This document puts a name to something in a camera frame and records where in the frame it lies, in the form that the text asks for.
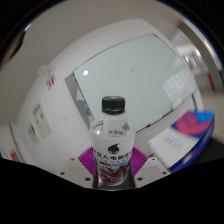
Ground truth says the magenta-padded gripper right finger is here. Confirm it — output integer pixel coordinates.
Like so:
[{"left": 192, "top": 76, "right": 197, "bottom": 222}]
[{"left": 127, "top": 146, "right": 172, "bottom": 188}]

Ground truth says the large white wall poster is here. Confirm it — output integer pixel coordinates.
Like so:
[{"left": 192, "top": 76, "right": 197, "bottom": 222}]
[{"left": 32, "top": 99, "right": 54, "bottom": 137}]

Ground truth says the large whiteboard on stand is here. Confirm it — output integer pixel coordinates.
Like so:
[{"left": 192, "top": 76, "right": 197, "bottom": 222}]
[{"left": 64, "top": 33, "right": 203, "bottom": 134}]

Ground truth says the small white wall poster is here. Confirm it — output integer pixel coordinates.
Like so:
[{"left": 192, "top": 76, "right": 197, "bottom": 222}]
[{"left": 27, "top": 122, "right": 40, "bottom": 145}]

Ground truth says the clear bottle with black cap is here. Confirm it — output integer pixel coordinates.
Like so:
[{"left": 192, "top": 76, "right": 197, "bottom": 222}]
[{"left": 89, "top": 95, "right": 136, "bottom": 190}]

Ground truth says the blue cardboard box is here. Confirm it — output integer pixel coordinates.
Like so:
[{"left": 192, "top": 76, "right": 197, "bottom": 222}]
[{"left": 147, "top": 110, "right": 216, "bottom": 174}]

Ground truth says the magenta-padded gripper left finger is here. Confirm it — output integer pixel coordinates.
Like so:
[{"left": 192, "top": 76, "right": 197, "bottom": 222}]
[{"left": 59, "top": 146, "right": 98, "bottom": 188}]

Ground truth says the grey notice board with papers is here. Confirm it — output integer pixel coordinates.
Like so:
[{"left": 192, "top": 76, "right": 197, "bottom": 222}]
[{"left": 64, "top": 72, "right": 95, "bottom": 129}]

